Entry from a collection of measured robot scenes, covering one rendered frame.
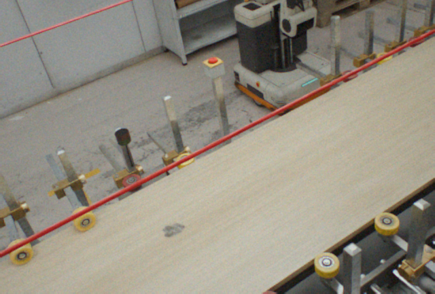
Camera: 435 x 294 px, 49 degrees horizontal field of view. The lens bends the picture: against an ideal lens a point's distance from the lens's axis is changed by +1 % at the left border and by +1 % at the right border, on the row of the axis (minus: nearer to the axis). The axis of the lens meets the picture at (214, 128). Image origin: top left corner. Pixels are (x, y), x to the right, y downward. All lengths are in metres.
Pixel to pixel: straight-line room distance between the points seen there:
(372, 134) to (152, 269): 1.09
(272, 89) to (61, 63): 2.13
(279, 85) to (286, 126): 1.49
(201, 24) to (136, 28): 0.76
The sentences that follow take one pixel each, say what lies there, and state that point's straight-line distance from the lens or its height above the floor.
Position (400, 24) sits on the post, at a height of 0.95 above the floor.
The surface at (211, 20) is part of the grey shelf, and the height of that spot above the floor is 0.14.
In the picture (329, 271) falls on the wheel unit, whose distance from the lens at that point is 1.65.
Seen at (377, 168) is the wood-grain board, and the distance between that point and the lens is 2.00.
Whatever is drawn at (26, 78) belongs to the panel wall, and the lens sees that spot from 4.75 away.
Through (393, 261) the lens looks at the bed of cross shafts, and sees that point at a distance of 1.78.
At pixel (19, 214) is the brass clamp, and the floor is 0.94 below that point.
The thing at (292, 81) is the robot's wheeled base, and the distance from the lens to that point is 3.72.
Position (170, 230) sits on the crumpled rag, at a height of 0.91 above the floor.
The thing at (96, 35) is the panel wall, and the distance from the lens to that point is 4.80.
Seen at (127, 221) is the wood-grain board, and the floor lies 0.90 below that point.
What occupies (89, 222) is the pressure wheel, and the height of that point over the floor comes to 0.93.
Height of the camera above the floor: 2.23
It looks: 36 degrees down
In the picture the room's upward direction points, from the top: 11 degrees counter-clockwise
